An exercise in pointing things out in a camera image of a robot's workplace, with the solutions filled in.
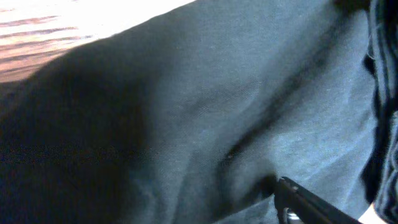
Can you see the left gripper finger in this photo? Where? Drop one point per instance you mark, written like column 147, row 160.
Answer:
column 297, row 205

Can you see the black t-shirt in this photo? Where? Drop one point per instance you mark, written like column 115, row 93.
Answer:
column 194, row 115

